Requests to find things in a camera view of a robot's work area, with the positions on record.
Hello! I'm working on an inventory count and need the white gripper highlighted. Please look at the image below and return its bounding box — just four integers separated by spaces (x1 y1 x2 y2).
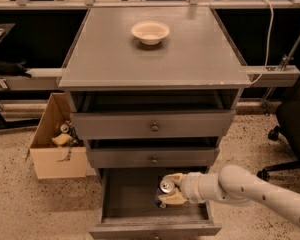
158 172 204 205

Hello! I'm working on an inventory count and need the blue pepsi can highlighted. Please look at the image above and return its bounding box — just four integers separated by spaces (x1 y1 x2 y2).
155 178 175 209

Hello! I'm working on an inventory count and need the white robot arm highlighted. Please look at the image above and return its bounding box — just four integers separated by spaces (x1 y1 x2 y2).
158 165 300 228

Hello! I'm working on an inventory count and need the grey open bottom drawer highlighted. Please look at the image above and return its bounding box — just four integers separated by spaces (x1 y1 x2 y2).
89 167 221 240

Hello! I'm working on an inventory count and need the grey top drawer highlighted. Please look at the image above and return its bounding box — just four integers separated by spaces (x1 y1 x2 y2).
70 110 234 140

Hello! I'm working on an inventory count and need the grey middle drawer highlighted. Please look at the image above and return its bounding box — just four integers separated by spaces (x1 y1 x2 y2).
87 147 219 168

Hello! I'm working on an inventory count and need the grey drawer cabinet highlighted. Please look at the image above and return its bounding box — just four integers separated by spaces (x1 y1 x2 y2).
57 5 252 240

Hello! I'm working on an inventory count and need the silver can in box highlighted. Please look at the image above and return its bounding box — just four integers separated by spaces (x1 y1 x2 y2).
60 124 69 133

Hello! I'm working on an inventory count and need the yellow sponge in box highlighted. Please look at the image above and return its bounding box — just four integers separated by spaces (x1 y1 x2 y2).
52 133 72 146

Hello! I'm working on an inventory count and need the cardboard box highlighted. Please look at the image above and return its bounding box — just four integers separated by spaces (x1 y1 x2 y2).
29 93 87 179

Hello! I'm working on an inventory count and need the black office chair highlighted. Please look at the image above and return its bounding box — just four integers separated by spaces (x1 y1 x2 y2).
256 52 300 184

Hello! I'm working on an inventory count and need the white paper bowl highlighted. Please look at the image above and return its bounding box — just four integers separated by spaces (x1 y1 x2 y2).
131 21 170 45

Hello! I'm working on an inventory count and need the black cloth on shelf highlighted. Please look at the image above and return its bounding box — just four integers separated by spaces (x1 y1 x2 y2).
0 61 31 78

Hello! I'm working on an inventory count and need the white cable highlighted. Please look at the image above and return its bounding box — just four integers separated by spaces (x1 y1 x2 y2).
250 0 275 86

